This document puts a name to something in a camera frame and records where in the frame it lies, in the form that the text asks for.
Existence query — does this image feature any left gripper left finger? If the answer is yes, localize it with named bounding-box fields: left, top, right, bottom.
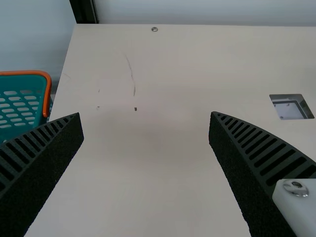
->
left=0, top=112, right=84, bottom=237

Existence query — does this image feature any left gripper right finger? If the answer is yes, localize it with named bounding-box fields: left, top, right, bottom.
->
left=208, top=111, right=316, bottom=237

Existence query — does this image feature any teal shopping basket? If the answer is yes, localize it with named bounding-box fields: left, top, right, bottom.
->
left=0, top=70, right=53, bottom=145

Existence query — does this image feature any black post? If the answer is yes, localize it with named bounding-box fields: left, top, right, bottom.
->
left=69, top=0, right=99, bottom=25

